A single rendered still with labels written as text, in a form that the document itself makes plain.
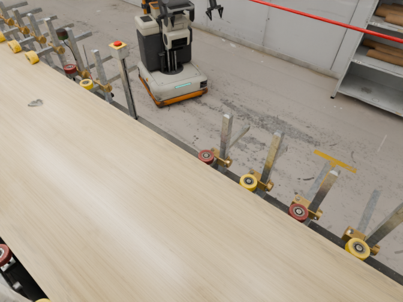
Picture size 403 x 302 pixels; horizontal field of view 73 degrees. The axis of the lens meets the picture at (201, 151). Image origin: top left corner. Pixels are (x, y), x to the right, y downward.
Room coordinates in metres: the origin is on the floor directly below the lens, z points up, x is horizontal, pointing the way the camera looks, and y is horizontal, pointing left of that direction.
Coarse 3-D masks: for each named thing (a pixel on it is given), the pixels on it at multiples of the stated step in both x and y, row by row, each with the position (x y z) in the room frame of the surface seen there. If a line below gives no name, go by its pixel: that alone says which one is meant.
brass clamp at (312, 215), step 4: (296, 196) 0.71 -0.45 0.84; (300, 196) 0.71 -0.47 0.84; (296, 200) 0.68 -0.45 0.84; (300, 200) 0.68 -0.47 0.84; (304, 200) 0.68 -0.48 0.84; (304, 204) 0.66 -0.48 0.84; (308, 204) 0.66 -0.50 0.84; (308, 212) 0.63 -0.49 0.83; (312, 212) 0.62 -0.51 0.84; (316, 212) 0.62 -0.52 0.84; (320, 212) 0.62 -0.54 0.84; (308, 216) 0.62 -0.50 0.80; (312, 216) 0.61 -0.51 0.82; (316, 216) 0.61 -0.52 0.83; (320, 216) 0.61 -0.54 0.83
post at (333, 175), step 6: (336, 168) 0.65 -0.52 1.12; (330, 174) 0.64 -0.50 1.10; (336, 174) 0.63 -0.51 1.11; (324, 180) 0.64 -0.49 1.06; (330, 180) 0.63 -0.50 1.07; (324, 186) 0.63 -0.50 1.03; (330, 186) 0.62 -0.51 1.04; (318, 192) 0.64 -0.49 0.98; (324, 192) 0.63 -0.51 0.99; (318, 198) 0.63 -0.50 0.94; (312, 204) 0.64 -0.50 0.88; (318, 204) 0.62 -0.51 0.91; (312, 210) 0.63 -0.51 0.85; (306, 222) 0.62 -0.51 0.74
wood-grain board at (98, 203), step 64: (0, 64) 1.72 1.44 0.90; (0, 128) 1.07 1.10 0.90; (64, 128) 1.08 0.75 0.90; (128, 128) 1.09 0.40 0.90; (0, 192) 0.66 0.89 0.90; (64, 192) 0.66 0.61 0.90; (128, 192) 0.67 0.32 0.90; (192, 192) 0.68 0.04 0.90; (64, 256) 0.38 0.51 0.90; (128, 256) 0.39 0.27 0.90; (192, 256) 0.39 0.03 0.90; (256, 256) 0.39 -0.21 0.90; (320, 256) 0.40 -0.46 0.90
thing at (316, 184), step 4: (328, 164) 0.91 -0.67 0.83; (324, 168) 0.88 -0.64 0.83; (328, 168) 0.88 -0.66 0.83; (320, 172) 0.86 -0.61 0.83; (324, 172) 0.86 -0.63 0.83; (320, 176) 0.83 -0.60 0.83; (324, 176) 0.83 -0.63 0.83; (316, 180) 0.81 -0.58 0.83; (320, 180) 0.81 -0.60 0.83; (316, 184) 0.78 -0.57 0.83; (320, 184) 0.79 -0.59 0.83; (312, 188) 0.76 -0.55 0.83; (316, 188) 0.76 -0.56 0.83; (308, 192) 0.73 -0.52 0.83; (312, 192) 0.73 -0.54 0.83; (308, 196) 0.71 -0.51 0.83; (312, 196) 0.71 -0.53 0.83; (308, 200) 0.69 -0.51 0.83
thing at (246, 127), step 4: (244, 128) 1.19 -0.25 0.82; (248, 128) 1.20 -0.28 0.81; (240, 132) 1.15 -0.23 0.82; (244, 132) 1.16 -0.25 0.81; (236, 136) 1.12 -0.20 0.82; (240, 136) 1.13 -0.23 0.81; (232, 140) 1.09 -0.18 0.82; (236, 140) 1.10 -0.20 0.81; (232, 144) 1.07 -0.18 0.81; (212, 164) 0.92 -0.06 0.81
